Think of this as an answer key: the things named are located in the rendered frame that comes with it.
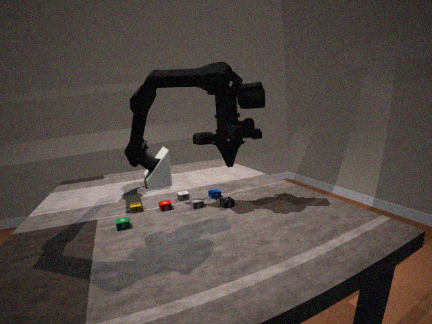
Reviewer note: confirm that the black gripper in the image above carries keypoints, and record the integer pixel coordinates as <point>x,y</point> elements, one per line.
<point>228,149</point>

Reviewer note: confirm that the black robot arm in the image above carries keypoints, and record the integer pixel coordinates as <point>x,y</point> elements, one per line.
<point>214,78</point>

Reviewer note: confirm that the blue block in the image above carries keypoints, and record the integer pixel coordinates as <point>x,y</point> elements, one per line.
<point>214,194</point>

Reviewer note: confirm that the green block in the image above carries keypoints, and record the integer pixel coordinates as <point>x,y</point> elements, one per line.
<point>123,223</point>

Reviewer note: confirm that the red block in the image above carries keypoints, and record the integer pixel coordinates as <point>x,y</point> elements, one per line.
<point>165,205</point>

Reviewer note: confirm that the yellow block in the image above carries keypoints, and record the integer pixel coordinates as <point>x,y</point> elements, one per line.
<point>135,207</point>

